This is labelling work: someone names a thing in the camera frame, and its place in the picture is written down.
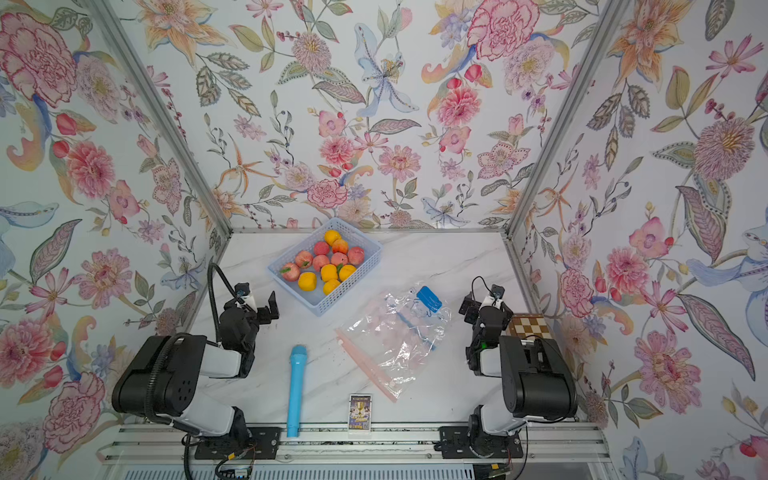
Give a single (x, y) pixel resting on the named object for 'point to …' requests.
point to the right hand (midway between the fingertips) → (486, 293)
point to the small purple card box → (360, 412)
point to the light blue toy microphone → (297, 365)
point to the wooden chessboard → (529, 324)
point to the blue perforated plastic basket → (316, 299)
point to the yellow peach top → (330, 236)
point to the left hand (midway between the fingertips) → (264, 289)
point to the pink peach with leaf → (290, 271)
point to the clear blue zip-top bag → (409, 325)
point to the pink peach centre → (319, 261)
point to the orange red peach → (340, 245)
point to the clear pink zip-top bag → (396, 377)
